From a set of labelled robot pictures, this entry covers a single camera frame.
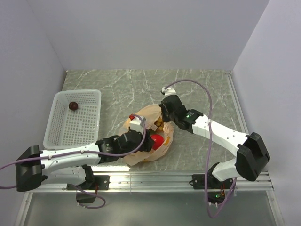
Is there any orange banana-print plastic bag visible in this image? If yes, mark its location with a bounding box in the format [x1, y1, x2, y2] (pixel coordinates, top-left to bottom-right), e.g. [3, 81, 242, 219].
[123, 104, 174, 166]

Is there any red apple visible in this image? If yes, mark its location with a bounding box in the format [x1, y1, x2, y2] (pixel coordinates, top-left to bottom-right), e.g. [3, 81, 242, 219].
[151, 134, 164, 150]

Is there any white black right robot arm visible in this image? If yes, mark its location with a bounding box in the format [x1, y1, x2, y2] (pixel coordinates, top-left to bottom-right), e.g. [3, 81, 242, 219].
[159, 94, 270, 189]

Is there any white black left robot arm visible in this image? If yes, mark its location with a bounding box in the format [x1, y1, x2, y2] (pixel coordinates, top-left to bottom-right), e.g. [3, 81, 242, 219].
[15, 130, 155, 192]

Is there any dark red round fruit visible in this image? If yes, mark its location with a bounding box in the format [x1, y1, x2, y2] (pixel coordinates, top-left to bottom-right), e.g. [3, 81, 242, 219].
[68, 101, 79, 111]

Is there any white perforated plastic basket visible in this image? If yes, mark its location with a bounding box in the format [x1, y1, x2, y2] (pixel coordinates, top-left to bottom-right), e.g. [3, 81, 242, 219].
[43, 89, 102, 150]

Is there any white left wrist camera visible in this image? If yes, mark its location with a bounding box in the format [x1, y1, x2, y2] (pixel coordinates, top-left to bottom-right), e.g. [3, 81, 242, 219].
[129, 114, 146, 133]

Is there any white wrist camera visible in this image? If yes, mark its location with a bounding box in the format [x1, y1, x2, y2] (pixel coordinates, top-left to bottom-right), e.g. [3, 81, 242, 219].
[129, 114, 146, 133]
[161, 87, 176, 97]

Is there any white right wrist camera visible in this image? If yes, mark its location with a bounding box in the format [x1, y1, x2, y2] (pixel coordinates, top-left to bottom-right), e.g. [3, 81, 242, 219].
[161, 87, 176, 97]

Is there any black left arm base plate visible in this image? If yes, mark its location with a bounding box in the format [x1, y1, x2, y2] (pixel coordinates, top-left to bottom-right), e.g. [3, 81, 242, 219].
[66, 175, 110, 190]

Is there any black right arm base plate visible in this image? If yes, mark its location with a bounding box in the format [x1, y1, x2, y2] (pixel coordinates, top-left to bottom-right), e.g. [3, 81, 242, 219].
[189, 174, 205, 190]

